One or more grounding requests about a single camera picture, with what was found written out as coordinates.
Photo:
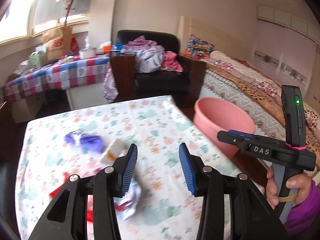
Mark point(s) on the plaid checkered tablecloth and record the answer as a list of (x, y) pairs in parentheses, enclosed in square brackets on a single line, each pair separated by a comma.
[(57, 76)]

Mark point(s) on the black leather armchair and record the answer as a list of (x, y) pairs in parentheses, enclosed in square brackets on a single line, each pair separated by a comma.
[(183, 87)]

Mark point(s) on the white round container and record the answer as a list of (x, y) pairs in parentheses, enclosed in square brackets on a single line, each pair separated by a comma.
[(87, 53)]

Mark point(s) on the floral bear tablecloth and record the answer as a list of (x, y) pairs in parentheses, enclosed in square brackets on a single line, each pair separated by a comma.
[(166, 209)]

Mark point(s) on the pile of clothes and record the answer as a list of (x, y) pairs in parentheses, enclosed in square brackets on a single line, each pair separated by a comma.
[(151, 57)]

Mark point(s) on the dark wooden cabinet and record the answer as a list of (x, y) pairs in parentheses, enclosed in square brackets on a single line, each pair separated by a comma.
[(123, 68)]

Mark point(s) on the colourful comic pillow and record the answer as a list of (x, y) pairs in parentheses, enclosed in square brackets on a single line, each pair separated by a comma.
[(198, 49)]

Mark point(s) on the bed with floral blanket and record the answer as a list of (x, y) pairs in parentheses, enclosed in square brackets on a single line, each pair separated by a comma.
[(228, 75)]

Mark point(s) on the purple plastic bag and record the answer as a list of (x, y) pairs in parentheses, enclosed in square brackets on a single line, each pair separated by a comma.
[(88, 142)]

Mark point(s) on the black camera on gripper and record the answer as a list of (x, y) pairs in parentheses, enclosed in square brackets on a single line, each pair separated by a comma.
[(293, 110)]

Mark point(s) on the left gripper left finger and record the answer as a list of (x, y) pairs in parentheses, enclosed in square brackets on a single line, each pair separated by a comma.
[(66, 215)]

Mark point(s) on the brown New Balance paper bag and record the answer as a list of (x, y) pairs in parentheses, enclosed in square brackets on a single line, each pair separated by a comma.
[(57, 42)]

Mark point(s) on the orange tissue box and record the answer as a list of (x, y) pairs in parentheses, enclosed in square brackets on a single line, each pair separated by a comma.
[(105, 47)]

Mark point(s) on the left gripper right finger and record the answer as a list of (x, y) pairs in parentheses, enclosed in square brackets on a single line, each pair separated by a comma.
[(251, 215)]

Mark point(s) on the person's right hand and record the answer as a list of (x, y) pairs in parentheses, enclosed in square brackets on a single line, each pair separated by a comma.
[(301, 182)]

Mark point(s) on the pink plastic trash bin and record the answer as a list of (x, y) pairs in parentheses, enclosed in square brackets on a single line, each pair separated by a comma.
[(213, 115)]

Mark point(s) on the green paper gift box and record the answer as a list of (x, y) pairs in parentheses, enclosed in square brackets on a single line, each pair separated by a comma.
[(37, 59)]

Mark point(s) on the white foam fruit net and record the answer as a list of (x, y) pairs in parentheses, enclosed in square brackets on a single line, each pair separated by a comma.
[(117, 148)]

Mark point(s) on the white wardrobe sliding doors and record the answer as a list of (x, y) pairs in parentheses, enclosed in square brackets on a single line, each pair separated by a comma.
[(285, 47)]

